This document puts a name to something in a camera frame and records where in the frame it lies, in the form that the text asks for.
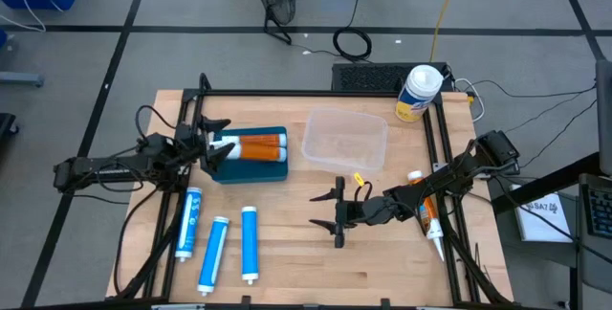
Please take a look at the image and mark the teal plastic tray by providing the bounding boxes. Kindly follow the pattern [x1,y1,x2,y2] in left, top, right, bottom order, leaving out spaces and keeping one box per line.
[209,125,290,185]

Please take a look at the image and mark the black diagonal bar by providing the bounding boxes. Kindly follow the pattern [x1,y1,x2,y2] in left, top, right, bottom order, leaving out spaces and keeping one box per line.
[492,151,601,215]

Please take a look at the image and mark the coiled black cable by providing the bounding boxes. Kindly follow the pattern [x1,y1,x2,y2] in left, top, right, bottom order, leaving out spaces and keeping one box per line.
[332,0,373,62]

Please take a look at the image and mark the blue silicone tube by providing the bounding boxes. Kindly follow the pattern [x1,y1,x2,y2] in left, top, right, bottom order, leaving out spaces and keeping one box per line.
[240,206,260,286]
[197,215,230,298]
[174,187,203,263]

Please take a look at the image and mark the orange sealant tube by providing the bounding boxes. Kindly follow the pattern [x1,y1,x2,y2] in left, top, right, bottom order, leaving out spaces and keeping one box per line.
[208,133,288,148]
[406,169,446,263]
[209,144,288,163]

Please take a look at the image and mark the black aluminium table frame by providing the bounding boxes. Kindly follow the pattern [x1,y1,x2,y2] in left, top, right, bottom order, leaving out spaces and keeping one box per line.
[114,73,515,307]

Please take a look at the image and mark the black object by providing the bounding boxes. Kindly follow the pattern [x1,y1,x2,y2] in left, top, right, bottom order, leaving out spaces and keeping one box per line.
[0,112,19,158]

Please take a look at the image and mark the Lysol wipes canister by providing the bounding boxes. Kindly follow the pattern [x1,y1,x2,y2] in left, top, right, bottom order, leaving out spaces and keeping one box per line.
[394,64,445,123]

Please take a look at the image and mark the grey keyboard device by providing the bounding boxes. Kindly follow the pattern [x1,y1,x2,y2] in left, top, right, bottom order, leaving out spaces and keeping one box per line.
[576,171,612,297]

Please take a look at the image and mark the grey table foot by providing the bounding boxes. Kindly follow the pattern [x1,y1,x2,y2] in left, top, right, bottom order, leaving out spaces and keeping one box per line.
[0,71,45,88]

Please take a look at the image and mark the clear plastic container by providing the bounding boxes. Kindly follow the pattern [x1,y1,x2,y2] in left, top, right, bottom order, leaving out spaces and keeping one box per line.
[300,107,389,173]

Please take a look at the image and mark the white cable loop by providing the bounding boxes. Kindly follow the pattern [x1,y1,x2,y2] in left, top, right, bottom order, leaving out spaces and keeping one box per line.
[453,77,486,123]

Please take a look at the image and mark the yellow cable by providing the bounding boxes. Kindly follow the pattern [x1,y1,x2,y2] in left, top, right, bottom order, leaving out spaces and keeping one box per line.
[428,0,466,62]

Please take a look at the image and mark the grey monitor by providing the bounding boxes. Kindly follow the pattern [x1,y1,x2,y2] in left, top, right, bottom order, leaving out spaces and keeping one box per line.
[595,59,612,177]

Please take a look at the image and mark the white paper sheet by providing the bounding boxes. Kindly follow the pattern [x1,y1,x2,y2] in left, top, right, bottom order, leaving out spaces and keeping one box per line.
[509,184,573,243]

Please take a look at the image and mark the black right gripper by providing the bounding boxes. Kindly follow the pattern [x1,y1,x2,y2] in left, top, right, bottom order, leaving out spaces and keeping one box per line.
[309,175,386,249]

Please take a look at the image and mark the black keyboard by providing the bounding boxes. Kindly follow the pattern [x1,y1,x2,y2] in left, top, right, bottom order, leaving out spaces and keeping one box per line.
[331,62,454,93]

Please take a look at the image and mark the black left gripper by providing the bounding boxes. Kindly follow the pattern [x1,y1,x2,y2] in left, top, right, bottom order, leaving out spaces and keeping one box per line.
[174,116,237,174]

